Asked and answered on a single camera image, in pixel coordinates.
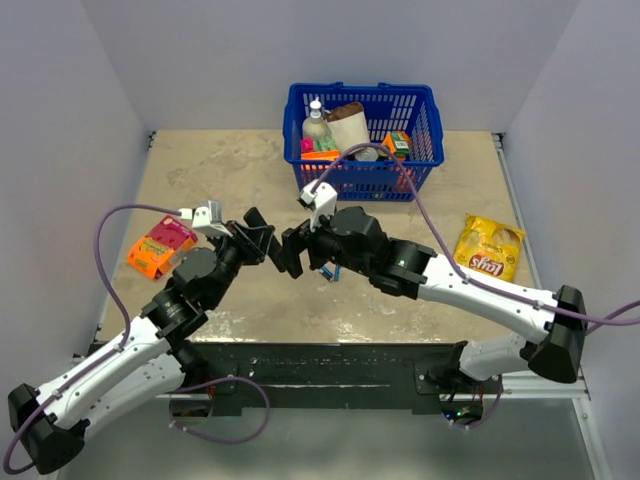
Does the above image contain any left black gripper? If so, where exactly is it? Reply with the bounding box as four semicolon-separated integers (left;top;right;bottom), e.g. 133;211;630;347
206;219;274;308

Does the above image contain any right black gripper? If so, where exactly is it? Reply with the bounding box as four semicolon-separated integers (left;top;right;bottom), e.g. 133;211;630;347
275;204;372;279

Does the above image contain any black remote control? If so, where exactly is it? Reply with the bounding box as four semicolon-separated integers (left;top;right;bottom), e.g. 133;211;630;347
243;207;287;273

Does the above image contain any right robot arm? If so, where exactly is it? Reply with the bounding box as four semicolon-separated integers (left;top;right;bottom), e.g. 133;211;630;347
282;207;586;393

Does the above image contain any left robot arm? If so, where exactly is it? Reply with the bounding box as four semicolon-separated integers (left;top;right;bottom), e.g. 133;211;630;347
3;216;276;475

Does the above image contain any orange flat box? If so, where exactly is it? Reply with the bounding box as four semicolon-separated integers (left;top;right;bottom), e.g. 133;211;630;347
301;150;341;162

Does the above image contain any pink small box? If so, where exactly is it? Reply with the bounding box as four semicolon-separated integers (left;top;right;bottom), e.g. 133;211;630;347
300;137;315;154

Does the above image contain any orange pink candy box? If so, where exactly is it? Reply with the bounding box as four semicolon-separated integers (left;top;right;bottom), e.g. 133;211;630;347
126;215;198;280

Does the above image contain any green small packet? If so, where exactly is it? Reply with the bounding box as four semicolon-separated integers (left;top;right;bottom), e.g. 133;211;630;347
314;136;337;152

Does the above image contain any metal tin can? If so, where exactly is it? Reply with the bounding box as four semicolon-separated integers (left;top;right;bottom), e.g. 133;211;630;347
353;146;379;162

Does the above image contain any white pump bottle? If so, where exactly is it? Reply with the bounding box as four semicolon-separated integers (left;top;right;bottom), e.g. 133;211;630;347
302;97;329;140

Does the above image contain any blue plastic shopping basket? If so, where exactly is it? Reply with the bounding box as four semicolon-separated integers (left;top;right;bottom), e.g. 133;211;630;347
282;82;446;202

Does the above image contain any white brown paper bag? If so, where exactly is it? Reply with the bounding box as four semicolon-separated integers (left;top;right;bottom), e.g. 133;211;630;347
324;102;370;153

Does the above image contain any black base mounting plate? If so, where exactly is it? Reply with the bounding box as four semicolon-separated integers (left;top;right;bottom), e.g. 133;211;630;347
183;342;500;420

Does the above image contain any orange green juice carton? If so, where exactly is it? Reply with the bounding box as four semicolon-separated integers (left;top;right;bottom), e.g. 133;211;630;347
378;130;411;161

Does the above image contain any yellow Lays chips bag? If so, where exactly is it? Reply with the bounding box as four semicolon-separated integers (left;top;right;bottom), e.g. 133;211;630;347
453;214;526;282

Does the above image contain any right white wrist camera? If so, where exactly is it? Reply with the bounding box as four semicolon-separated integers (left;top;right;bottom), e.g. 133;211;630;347
298;180;337;232

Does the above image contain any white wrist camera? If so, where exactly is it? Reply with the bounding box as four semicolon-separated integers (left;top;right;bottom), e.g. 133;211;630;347
179;200;232;238
298;180;337;232

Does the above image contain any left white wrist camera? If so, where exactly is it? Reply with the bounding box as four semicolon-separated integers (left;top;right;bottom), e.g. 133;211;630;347
179;200;232;238

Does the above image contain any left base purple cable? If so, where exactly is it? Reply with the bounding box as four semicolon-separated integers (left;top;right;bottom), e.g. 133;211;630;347
168;374;272;444

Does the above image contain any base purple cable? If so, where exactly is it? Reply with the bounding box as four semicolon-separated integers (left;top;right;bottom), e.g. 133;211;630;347
168;374;272;444
447;377;506;431

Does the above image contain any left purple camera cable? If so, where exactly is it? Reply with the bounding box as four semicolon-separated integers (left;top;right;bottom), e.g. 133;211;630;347
1;204;184;475

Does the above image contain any purple camera cable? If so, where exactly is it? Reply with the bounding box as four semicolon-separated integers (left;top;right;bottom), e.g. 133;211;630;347
1;204;184;475
312;143;640;331

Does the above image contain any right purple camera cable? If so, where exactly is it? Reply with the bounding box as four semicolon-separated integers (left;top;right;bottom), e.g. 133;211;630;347
312;143;640;331

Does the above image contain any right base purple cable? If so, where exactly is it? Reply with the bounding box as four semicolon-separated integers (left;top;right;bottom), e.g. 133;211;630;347
447;377;506;431

